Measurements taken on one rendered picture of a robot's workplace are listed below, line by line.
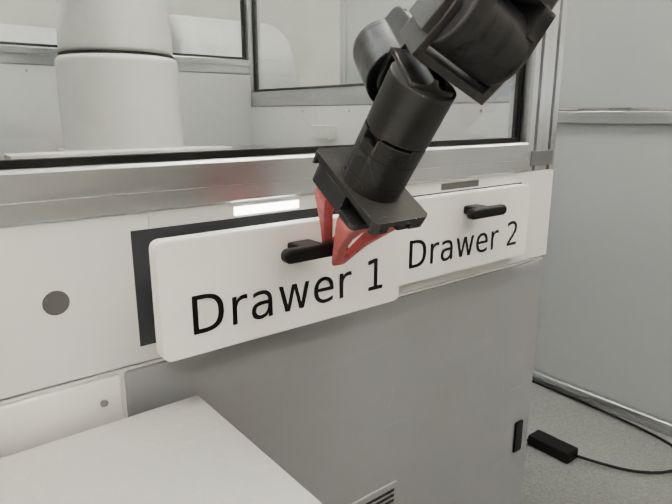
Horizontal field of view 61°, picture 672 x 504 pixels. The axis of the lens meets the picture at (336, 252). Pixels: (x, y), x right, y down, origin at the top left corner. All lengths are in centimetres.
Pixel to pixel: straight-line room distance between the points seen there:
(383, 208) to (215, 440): 25
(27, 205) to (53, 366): 14
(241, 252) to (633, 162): 172
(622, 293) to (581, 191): 38
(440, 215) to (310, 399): 29
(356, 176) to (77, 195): 24
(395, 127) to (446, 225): 34
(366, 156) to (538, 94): 52
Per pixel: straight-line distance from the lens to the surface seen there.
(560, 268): 227
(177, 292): 52
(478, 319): 92
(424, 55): 44
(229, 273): 54
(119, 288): 56
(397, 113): 45
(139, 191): 55
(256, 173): 60
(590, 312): 225
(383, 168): 47
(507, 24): 45
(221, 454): 51
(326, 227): 54
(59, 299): 55
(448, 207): 78
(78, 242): 54
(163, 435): 54
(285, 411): 70
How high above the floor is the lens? 103
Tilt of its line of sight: 14 degrees down
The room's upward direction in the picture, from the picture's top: straight up
